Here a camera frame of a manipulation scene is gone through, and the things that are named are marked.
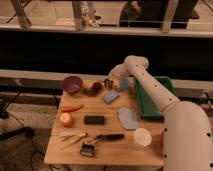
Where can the black rectangular block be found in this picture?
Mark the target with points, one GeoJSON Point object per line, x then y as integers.
{"type": "Point", "coordinates": [94, 120]}

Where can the orange carrot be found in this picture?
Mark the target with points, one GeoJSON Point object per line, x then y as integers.
{"type": "Point", "coordinates": [71, 108]}

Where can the blue grey cloth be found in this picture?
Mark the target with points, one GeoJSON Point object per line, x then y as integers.
{"type": "Point", "coordinates": [128, 118]}

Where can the metal cup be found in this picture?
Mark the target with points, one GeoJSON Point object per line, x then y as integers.
{"type": "Point", "coordinates": [108, 84]}

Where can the light blue cup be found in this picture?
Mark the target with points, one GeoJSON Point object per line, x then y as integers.
{"type": "Point", "coordinates": [124, 85]}

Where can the dark red grape bunch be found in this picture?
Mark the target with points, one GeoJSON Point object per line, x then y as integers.
{"type": "Point", "coordinates": [93, 90]}

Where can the white plastic cup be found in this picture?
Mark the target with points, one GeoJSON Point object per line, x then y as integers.
{"type": "Point", "coordinates": [142, 137]}

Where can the purple bowl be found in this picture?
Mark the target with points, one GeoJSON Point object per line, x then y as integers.
{"type": "Point", "coordinates": [72, 84]}

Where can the green plastic tray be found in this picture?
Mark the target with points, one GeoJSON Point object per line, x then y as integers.
{"type": "Point", "coordinates": [146, 106]}

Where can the red bowl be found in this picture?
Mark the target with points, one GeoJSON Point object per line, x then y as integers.
{"type": "Point", "coordinates": [162, 138]}

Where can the red yellow apple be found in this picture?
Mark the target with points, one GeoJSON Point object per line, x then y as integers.
{"type": "Point", "coordinates": [66, 119]}

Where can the blue sponge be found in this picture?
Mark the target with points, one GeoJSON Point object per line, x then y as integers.
{"type": "Point", "coordinates": [110, 96]}

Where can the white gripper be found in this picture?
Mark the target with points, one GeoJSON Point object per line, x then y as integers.
{"type": "Point", "coordinates": [118, 72]}

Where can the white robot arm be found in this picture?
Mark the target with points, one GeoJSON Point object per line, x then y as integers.
{"type": "Point", "coordinates": [188, 139]}

